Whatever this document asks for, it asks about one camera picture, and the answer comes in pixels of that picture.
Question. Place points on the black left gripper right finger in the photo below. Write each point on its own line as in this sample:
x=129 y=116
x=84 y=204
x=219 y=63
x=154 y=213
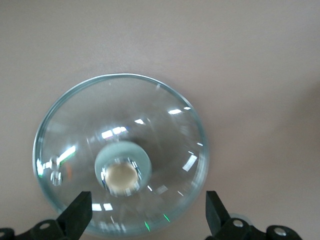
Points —
x=220 y=222

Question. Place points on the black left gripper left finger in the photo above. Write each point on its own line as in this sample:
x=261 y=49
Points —
x=75 y=220

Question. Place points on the glass pot lid with knob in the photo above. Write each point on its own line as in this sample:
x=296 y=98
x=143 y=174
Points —
x=150 y=112

